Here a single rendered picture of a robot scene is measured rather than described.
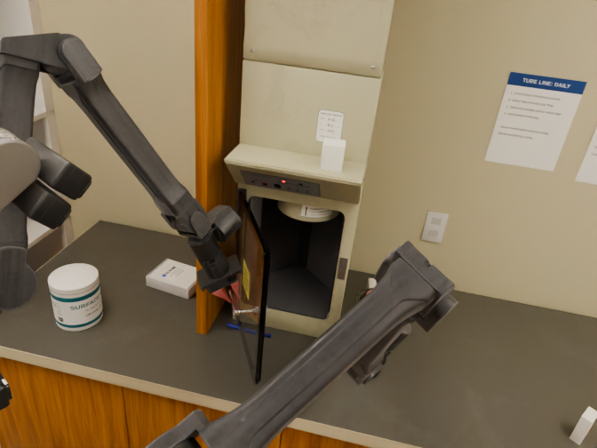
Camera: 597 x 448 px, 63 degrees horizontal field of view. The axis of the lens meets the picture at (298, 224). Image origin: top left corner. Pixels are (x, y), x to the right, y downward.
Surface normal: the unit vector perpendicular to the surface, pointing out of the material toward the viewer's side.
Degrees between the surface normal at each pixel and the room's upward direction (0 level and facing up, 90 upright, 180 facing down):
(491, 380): 0
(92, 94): 81
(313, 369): 36
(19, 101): 73
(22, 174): 90
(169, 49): 90
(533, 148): 90
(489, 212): 90
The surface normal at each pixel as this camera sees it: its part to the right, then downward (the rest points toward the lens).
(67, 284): 0.10, -0.87
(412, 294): -0.03, -0.43
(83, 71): 0.73, 0.09
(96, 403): -0.20, 0.46
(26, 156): 0.74, 0.39
